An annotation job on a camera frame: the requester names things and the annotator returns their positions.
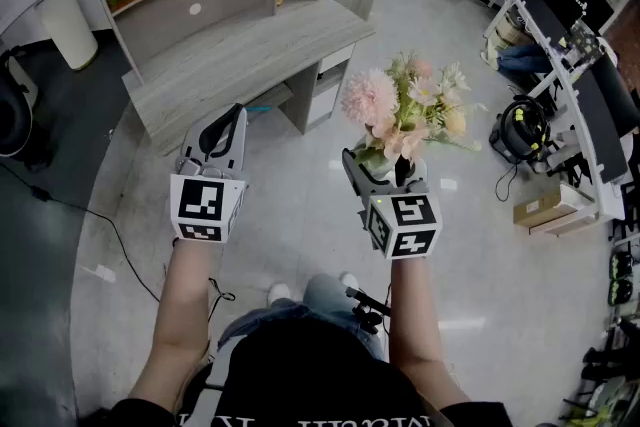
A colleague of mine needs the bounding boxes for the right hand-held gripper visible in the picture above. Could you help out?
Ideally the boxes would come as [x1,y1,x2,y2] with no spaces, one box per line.
[341,148,445,261]

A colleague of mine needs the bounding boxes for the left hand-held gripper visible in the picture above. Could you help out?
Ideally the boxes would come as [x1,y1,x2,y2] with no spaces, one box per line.
[169,103,250,244]

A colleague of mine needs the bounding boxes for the pink flowers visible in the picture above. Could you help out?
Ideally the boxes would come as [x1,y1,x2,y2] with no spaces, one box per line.
[340,50,489,179]

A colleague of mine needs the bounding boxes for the person's right forearm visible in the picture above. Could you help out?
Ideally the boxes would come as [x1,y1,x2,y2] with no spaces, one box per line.
[387,256,471,409]

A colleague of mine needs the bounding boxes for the person's left forearm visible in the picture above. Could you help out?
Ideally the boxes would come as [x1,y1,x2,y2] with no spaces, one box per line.
[127,238,226,409]

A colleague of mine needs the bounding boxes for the grey wooden desk with shelves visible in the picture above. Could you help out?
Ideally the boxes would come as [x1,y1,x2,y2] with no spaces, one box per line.
[82,0,377,157]

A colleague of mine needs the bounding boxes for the black waist-mounted device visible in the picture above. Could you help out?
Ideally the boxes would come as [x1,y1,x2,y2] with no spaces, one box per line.
[351,287,392,336]

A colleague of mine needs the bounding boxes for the person's blue jeans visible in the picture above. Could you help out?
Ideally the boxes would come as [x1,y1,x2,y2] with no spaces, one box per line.
[217,272,386,362]

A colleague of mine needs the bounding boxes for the black and yellow vacuum cleaner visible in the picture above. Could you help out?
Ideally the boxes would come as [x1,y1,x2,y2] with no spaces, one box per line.
[489,95,554,165]

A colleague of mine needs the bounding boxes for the person's white left shoe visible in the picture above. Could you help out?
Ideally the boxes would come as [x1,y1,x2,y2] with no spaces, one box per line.
[267,283,292,306]

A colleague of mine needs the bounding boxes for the cardboard box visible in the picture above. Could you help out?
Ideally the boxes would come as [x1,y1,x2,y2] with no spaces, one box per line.
[513,187,597,236]

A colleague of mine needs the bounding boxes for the white cylindrical bin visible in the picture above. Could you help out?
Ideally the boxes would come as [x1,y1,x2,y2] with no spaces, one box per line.
[37,0,99,71]

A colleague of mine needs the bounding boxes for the black round appliance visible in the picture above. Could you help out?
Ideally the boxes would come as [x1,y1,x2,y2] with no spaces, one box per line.
[0,45,54,167]

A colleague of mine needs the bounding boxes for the person's black t-shirt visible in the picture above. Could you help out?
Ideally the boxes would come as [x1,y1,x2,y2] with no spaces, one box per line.
[74,317,541,427]

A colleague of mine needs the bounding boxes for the black and green shoes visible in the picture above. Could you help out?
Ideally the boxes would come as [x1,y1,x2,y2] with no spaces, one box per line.
[606,249,636,307]

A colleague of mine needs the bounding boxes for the black floor cable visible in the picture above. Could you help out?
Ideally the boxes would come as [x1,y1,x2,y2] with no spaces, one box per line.
[0,162,162,304]

